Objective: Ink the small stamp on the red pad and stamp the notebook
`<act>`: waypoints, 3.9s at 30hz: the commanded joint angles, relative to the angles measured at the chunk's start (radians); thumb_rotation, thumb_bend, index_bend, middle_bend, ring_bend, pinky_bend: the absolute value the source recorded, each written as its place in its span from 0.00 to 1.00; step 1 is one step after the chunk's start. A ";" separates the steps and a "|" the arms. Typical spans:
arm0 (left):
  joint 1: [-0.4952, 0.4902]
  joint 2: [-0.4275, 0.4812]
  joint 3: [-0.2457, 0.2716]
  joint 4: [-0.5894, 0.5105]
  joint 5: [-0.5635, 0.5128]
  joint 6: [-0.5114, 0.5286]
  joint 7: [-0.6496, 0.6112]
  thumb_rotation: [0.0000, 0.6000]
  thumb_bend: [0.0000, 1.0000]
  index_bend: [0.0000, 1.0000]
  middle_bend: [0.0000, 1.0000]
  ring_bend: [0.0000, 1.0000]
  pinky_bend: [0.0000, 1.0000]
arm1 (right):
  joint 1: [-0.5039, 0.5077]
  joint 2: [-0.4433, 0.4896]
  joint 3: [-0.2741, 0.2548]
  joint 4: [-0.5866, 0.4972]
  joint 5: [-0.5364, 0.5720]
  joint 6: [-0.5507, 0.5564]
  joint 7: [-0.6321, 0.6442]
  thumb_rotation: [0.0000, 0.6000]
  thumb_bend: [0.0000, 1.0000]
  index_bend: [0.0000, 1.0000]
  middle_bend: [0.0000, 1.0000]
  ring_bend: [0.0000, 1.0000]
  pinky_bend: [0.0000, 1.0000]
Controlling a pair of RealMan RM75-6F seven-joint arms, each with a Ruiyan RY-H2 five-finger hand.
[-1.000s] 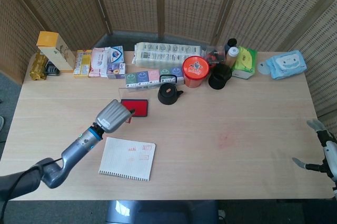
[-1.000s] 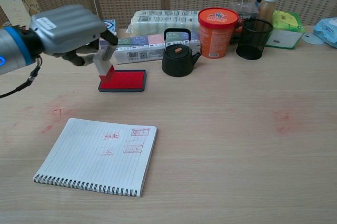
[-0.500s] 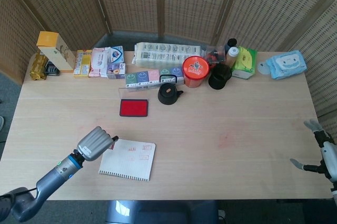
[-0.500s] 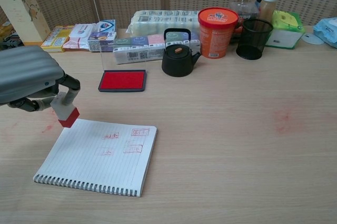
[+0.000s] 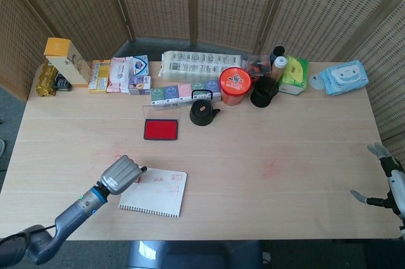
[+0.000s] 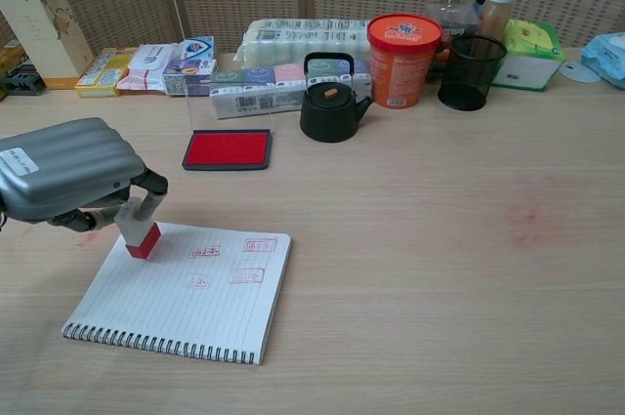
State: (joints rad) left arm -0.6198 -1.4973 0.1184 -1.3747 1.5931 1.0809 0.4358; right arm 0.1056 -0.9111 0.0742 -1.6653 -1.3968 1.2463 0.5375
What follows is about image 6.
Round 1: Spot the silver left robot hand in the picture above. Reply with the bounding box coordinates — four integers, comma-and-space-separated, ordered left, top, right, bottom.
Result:
0, 116, 169, 233

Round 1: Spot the red white stamp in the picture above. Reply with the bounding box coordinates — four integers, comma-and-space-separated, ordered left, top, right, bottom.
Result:
115, 199, 163, 260

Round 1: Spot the white spiral notebook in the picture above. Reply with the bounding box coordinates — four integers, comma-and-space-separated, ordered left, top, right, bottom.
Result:
61, 222, 293, 366

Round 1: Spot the yellow red box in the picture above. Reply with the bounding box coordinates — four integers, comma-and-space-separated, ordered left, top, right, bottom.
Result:
74, 46, 140, 99

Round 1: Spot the gold foil pack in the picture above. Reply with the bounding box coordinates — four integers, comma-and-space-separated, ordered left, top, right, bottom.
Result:
0, 38, 30, 74

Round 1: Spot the pink wet wipes pack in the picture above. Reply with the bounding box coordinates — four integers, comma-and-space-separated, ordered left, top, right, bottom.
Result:
116, 43, 183, 96

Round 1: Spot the tall orange cream box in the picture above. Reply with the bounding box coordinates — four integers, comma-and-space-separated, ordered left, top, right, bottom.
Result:
0, 0, 95, 91

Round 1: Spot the purple box with peach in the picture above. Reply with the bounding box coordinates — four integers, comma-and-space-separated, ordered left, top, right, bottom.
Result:
161, 58, 218, 97

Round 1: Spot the red ink pad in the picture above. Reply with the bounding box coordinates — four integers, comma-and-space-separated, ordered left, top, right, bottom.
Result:
182, 128, 272, 172

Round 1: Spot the clear acrylic lid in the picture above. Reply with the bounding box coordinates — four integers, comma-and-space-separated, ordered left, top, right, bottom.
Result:
185, 75, 277, 132

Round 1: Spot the blue white box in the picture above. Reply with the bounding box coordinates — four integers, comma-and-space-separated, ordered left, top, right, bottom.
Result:
175, 35, 216, 63

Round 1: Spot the multicolour pocket tissue row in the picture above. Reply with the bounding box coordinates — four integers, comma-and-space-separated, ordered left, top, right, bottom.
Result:
209, 61, 372, 121

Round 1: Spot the large white tissue pack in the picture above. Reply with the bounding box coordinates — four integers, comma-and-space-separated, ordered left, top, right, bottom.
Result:
235, 18, 375, 67

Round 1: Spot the black teapot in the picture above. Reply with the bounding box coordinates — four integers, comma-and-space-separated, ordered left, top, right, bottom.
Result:
299, 52, 375, 145

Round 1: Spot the orange lidded canister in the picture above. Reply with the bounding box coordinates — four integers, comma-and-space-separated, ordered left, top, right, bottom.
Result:
366, 13, 444, 110

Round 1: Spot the black mesh pen cup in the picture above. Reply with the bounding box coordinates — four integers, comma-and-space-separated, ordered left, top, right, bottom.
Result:
437, 34, 508, 112

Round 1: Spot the clear plastic box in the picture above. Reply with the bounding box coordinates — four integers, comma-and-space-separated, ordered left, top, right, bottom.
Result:
423, 2, 481, 64

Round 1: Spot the brown bottle white cap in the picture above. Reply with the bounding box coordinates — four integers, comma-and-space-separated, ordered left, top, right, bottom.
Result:
479, 0, 518, 43

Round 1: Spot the green tissue pack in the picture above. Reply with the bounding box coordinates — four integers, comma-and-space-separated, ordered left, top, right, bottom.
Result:
490, 18, 568, 93

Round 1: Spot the white round disc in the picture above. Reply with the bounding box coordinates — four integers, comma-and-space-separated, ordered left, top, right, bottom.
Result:
559, 61, 603, 84

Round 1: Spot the blue wet wipes pack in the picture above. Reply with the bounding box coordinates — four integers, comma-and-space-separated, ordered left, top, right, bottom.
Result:
579, 31, 625, 90

